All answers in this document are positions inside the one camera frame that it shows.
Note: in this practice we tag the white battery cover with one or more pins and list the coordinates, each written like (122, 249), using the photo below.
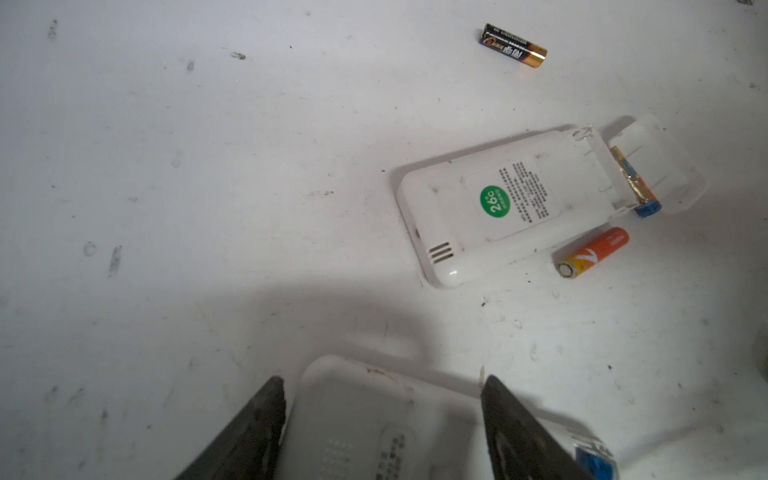
(660, 162)

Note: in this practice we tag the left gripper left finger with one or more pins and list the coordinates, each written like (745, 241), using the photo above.
(248, 447)

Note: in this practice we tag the white remote control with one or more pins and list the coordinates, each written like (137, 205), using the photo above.
(475, 214)

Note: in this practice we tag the gold blue AAA battery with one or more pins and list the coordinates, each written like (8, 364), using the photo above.
(647, 203)

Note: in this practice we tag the orange battery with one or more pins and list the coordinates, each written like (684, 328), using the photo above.
(594, 252)

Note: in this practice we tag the grey remote control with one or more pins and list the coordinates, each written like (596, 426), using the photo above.
(353, 420)

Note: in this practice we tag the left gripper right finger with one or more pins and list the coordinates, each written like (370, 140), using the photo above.
(519, 446)

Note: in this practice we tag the black gold AAA battery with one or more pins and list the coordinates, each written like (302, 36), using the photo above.
(513, 46)

